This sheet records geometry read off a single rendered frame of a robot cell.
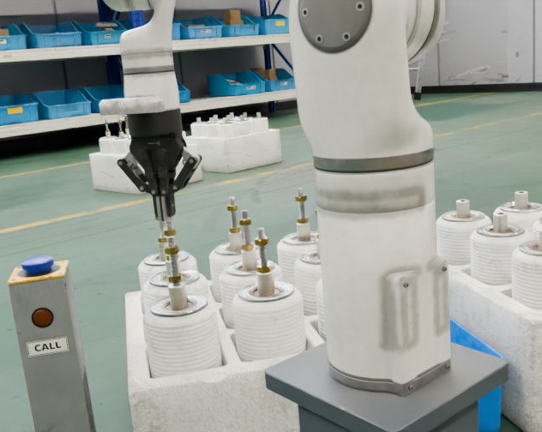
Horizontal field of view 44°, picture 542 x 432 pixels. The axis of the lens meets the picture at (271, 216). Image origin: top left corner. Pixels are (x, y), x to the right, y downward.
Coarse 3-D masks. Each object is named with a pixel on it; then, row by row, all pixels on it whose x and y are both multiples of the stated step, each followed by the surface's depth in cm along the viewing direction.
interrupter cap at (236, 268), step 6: (234, 264) 104; (240, 264) 104; (258, 264) 103; (270, 264) 102; (228, 270) 101; (234, 270) 101; (240, 270) 102; (252, 270) 101; (240, 276) 99; (246, 276) 98
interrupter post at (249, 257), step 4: (244, 252) 101; (248, 252) 100; (252, 252) 101; (244, 256) 101; (248, 256) 101; (252, 256) 101; (244, 260) 101; (248, 260) 101; (252, 260) 101; (244, 264) 101; (248, 264) 101; (252, 264) 101; (256, 264) 102; (244, 268) 101; (248, 268) 101; (252, 268) 101
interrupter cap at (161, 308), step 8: (192, 296) 91; (200, 296) 91; (152, 304) 89; (160, 304) 89; (168, 304) 89; (192, 304) 89; (200, 304) 88; (152, 312) 87; (160, 312) 86; (168, 312) 86; (176, 312) 86; (184, 312) 85; (192, 312) 85
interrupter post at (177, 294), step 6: (180, 282) 89; (168, 288) 88; (174, 288) 87; (180, 288) 87; (174, 294) 87; (180, 294) 87; (174, 300) 87; (180, 300) 87; (186, 300) 88; (174, 306) 87; (180, 306) 87; (186, 306) 88
